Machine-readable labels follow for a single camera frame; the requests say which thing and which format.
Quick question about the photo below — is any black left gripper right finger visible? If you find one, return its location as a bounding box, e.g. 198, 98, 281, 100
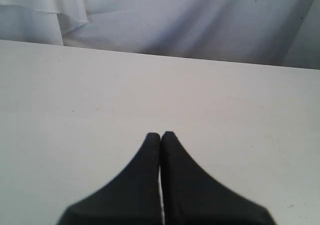
160, 131, 275, 225

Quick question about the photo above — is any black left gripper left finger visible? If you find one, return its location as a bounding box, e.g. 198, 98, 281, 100
58, 132, 162, 225

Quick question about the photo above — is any white backdrop cloth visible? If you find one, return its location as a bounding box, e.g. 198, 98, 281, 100
0, 0, 320, 69

